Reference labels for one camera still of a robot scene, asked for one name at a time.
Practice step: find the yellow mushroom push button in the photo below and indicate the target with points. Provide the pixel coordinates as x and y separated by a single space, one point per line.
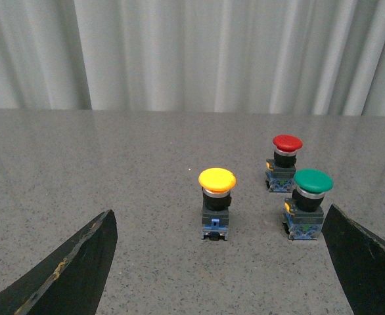
216 184

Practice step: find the red mushroom push button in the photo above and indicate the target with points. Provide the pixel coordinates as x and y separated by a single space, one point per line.
281 169

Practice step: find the white pleated curtain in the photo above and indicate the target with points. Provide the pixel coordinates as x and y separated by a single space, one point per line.
275 57

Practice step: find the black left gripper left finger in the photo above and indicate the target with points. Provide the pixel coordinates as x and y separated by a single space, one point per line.
71 279

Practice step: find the green mushroom push button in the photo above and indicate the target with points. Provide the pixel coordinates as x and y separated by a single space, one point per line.
303 214

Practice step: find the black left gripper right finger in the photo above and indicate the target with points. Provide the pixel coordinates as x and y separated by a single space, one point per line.
358 257

